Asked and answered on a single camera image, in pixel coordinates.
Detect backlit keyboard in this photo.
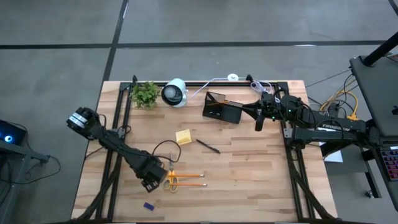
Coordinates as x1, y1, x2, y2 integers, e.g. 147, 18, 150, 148
381, 146, 398, 182

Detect white lamp cable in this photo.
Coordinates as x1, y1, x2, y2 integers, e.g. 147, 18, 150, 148
187, 76, 280, 102

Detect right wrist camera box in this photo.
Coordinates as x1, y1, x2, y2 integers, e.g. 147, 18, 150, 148
254, 114, 266, 133

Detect black pen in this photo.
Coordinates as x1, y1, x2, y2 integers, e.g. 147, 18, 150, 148
195, 139, 221, 154

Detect yellow floor cable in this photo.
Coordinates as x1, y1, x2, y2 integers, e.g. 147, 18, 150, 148
320, 90, 359, 121

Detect black box with blue light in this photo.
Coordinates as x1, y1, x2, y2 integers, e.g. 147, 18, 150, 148
0, 119, 27, 146

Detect grey metal stand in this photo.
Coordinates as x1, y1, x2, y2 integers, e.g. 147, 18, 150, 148
0, 139, 62, 224

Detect white paper sheet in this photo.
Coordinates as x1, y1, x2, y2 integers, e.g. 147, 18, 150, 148
323, 151, 344, 164

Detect yellow sticky note pad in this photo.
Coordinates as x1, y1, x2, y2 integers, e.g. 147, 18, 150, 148
175, 129, 193, 146

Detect white spotlight lamp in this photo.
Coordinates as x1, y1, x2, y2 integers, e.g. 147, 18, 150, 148
160, 78, 188, 108

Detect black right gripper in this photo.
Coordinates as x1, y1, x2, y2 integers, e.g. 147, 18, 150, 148
242, 91, 282, 122

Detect dark grey side desk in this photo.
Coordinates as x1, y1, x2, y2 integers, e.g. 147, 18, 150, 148
349, 55, 398, 212

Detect green plant in white pot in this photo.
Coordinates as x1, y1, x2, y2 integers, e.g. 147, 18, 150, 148
129, 80, 162, 110

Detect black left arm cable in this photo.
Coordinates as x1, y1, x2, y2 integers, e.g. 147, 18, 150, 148
151, 139, 182, 164

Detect black mesh desk organizer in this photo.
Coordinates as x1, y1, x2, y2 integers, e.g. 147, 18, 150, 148
202, 91, 244, 125

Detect yellow handled scissors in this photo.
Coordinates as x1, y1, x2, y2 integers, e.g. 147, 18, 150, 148
162, 151, 180, 193

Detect black slanted pole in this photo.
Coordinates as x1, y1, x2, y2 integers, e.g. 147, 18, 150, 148
362, 30, 398, 67

